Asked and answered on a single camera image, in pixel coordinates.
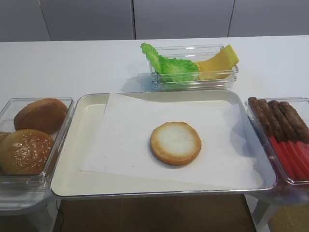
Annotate sesame bun top front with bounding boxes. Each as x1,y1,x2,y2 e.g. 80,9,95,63
0,129,54,175

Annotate sesame bun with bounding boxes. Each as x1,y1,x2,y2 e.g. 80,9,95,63
0,129,54,175
0,131,10,175

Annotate bottom bun half on paper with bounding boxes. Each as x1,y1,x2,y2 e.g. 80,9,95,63
150,122,202,165

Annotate sesame bun top left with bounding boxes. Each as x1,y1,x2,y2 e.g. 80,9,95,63
0,131,10,175

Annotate red tomato slices stack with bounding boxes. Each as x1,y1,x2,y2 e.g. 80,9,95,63
269,136,309,181

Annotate clear patty tomato container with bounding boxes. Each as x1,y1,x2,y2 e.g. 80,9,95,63
246,98,309,184

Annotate clear lettuce cheese container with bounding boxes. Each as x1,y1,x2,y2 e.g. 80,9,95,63
150,44,239,91

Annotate clear bun container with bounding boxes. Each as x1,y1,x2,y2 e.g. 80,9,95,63
0,98,74,190

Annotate yellow cheese slices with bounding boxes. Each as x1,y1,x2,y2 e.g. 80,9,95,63
196,44,239,80

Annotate plain brown bun half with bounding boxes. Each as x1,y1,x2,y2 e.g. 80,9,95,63
14,98,68,135

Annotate white metal tray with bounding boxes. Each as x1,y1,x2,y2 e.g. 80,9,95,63
51,90,277,198

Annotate white paper sheet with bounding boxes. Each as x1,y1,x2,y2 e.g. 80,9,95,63
82,94,263,189

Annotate green lettuce leaf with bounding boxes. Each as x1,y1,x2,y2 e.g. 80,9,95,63
140,43,199,83

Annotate brown meat patty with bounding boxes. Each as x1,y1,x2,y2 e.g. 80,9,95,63
258,99,286,143
268,100,298,142
248,97,274,137
279,101,309,144

